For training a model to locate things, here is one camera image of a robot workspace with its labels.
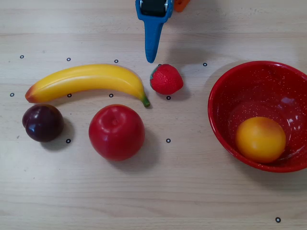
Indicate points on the blue gripper black motor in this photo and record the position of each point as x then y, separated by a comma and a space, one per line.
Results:
153, 17

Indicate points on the yellow orange toy peach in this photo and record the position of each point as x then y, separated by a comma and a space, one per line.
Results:
260, 140

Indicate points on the orange robot arm base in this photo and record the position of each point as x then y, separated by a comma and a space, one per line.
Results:
181, 5

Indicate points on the red speckled enamel bowl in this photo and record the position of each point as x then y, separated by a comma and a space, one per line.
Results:
223, 95

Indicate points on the red toy strawberry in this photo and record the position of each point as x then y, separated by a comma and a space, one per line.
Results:
166, 80

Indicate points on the yellow toy banana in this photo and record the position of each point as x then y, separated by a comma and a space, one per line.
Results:
91, 79

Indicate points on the red toy apple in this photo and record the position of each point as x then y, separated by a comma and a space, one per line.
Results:
116, 133

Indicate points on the dark purple toy plum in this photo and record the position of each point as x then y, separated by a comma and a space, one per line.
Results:
43, 124

